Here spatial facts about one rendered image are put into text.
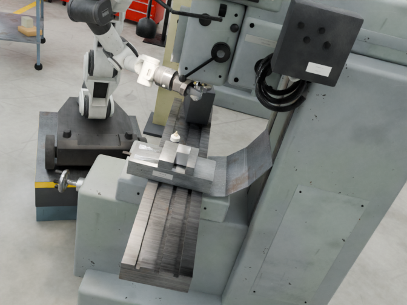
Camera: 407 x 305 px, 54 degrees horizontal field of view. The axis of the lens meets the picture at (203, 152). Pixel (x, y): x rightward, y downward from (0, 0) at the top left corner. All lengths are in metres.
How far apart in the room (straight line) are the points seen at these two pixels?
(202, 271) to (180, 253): 0.69
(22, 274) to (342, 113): 1.84
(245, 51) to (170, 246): 0.73
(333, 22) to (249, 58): 0.38
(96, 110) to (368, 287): 2.10
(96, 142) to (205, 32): 1.15
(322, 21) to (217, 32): 0.42
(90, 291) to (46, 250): 0.53
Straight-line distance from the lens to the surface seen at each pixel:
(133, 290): 2.13
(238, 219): 1.87
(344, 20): 1.21
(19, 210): 2.80
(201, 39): 1.47
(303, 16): 1.18
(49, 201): 2.47
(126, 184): 1.74
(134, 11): 6.33
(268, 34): 1.44
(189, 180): 1.60
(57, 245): 2.57
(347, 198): 1.69
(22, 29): 4.62
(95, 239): 2.03
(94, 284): 2.14
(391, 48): 1.56
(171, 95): 3.59
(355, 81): 1.43
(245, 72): 1.48
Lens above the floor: 1.91
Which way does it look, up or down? 33 degrees down
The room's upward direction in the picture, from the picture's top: 15 degrees clockwise
